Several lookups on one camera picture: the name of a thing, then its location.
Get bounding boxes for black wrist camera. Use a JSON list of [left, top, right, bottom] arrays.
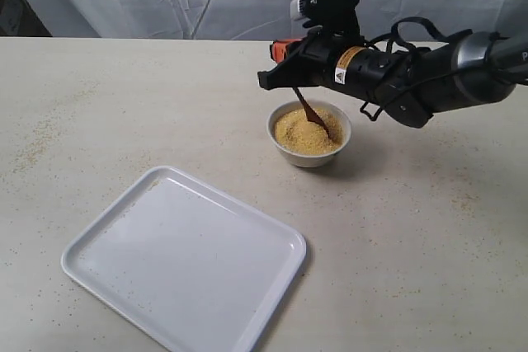
[[290, 0, 360, 36]]

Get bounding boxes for yellow-brown granular grain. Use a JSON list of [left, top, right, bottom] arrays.
[[273, 108, 343, 156]]

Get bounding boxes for dark red wooden spoon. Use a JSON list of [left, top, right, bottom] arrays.
[[293, 87, 330, 136]]

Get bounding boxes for black cable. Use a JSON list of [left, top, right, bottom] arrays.
[[359, 16, 500, 122]]

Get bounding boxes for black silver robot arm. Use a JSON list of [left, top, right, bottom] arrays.
[[257, 28, 527, 129]]

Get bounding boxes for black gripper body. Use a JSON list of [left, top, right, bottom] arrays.
[[257, 28, 432, 128]]

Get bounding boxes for white ceramic bowl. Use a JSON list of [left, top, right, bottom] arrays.
[[267, 101, 351, 168]]

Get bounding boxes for white plastic tray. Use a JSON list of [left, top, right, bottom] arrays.
[[61, 167, 307, 351]]

